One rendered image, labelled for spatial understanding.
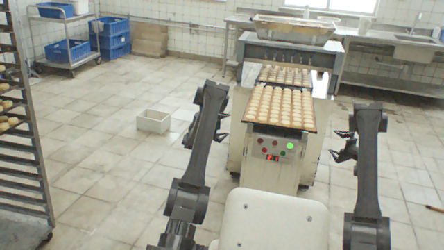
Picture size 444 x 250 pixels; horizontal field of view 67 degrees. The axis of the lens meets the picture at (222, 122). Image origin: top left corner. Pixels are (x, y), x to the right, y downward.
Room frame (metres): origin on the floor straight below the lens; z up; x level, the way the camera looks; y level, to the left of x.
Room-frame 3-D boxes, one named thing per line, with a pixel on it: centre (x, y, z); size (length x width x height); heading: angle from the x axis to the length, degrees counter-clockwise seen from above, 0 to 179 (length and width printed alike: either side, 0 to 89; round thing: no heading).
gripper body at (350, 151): (1.24, -0.56, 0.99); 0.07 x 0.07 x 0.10; 36
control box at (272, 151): (1.60, -0.29, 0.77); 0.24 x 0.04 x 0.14; 80
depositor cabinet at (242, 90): (2.92, -0.53, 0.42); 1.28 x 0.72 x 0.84; 170
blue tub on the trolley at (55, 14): (4.64, 2.35, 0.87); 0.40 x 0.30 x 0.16; 79
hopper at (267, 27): (2.45, -0.44, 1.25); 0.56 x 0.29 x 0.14; 80
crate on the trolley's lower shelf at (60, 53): (4.84, 2.34, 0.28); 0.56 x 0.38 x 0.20; 173
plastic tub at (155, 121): (3.17, 0.72, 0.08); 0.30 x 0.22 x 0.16; 73
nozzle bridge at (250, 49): (2.45, -0.44, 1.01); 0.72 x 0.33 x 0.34; 80
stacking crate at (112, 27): (5.74, 2.03, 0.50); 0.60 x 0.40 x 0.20; 167
